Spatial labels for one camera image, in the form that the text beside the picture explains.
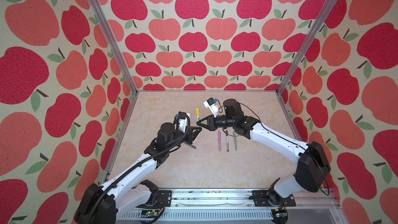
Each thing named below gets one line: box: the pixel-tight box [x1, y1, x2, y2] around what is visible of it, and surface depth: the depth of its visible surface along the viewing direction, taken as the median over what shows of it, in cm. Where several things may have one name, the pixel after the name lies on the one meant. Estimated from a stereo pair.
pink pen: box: [217, 130, 222, 152], surface depth 95 cm
